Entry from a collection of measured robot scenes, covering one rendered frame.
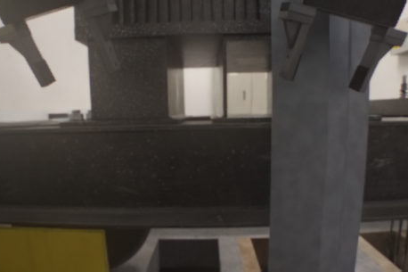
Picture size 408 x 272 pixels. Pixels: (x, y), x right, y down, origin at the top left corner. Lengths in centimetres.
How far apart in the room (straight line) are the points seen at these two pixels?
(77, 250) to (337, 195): 60
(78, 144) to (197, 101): 330
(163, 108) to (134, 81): 10
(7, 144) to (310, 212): 78
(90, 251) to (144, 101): 40
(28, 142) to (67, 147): 11
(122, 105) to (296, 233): 48
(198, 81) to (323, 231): 356
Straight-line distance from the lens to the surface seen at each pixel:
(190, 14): 58
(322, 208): 47
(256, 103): 370
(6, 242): 78
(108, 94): 60
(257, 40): 59
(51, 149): 71
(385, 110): 129
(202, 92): 386
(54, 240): 69
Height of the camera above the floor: 69
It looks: 6 degrees down
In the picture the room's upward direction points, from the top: 1 degrees counter-clockwise
